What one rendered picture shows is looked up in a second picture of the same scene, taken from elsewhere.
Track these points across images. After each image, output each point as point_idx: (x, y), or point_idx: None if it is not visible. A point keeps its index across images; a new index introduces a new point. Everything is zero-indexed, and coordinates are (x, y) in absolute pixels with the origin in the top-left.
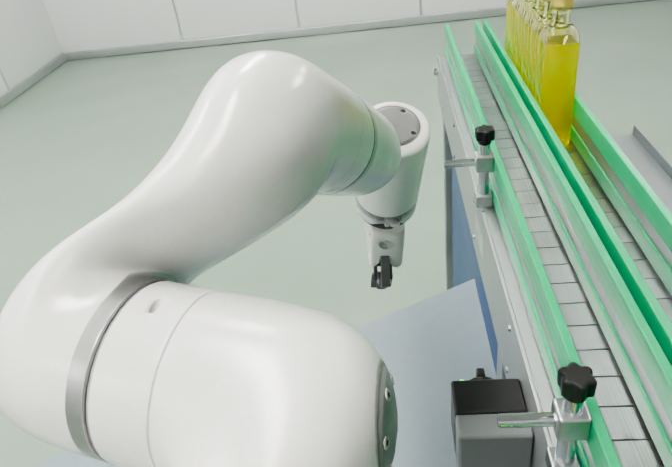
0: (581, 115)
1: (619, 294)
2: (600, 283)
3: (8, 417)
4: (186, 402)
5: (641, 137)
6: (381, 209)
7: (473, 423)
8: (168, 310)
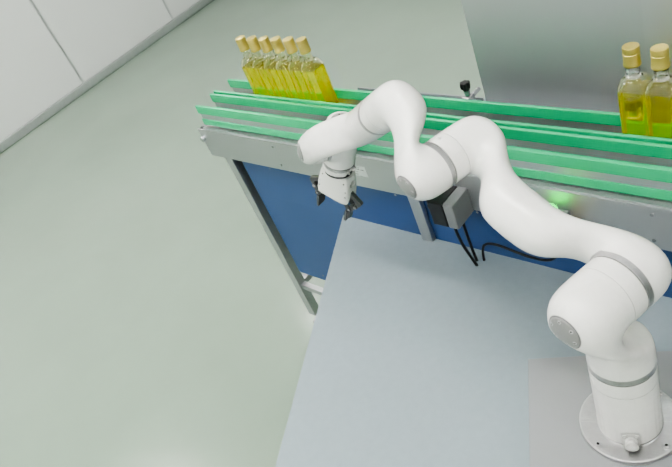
0: (344, 94)
1: (450, 123)
2: (436, 130)
3: (433, 187)
4: (468, 140)
5: (366, 90)
6: (350, 163)
7: (449, 201)
8: (442, 136)
